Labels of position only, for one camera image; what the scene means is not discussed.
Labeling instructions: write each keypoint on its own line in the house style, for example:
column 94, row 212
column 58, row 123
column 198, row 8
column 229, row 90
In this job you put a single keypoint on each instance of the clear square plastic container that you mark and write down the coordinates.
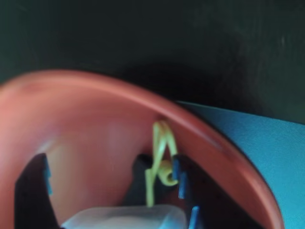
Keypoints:
column 119, row 218

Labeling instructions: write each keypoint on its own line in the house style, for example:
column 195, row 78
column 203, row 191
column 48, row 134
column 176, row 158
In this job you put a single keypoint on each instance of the red plastic bowl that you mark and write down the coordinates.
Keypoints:
column 95, row 124

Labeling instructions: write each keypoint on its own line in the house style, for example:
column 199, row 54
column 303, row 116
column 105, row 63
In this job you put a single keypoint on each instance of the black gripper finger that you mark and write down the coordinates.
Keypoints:
column 33, row 198
column 209, row 207

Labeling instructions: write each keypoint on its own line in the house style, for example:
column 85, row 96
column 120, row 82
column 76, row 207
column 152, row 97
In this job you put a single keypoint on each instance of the grey WOWROBO desk mat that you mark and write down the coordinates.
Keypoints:
column 274, row 155

